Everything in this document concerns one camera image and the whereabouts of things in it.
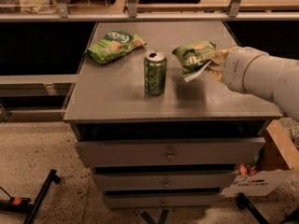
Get black stand leg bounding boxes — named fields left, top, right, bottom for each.
left=236, top=193, right=269, bottom=224
left=0, top=169, right=61, bottom=224

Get bottom grey drawer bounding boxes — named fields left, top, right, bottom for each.
left=103, top=194, right=221, bottom=209

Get middle grey drawer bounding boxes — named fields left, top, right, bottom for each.
left=93, top=171, right=236, bottom=192

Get red snack packets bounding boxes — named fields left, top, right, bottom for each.
left=237, top=163, right=258, bottom=176

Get green jalapeno chip bag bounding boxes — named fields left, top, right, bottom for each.
left=172, top=40, right=216, bottom=82

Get black stand leg left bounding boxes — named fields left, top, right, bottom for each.
left=0, top=169, right=61, bottom=224

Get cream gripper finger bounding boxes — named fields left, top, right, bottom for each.
left=206, top=47, right=239, bottom=65
left=206, top=66, right=223, bottom=83

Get light green snack bag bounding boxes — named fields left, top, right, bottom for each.
left=85, top=31, right=147, bottom=64

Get white cardboard box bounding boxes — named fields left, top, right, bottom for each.
left=222, top=120, right=299, bottom=197

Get green soda can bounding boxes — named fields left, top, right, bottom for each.
left=144, top=51, right=167, bottom=95

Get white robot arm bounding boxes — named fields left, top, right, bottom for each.
left=205, top=47, right=299, bottom=121

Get grey drawer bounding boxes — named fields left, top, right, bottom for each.
left=93, top=171, right=236, bottom=192
left=103, top=194, right=221, bottom=209
left=75, top=137, right=265, bottom=167

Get grey drawer cabinet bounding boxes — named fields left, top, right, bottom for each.
left=64, top=21, right=281, bottom=196

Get top grey drawer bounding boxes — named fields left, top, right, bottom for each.
left=75, top=137, right=265, bottom=167

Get black stand leg right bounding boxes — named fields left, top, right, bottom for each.
left=236, top=193, right=269, bottom=224

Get metal shelf rail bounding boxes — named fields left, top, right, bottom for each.
left=0, top=0, right=299, bottom=22

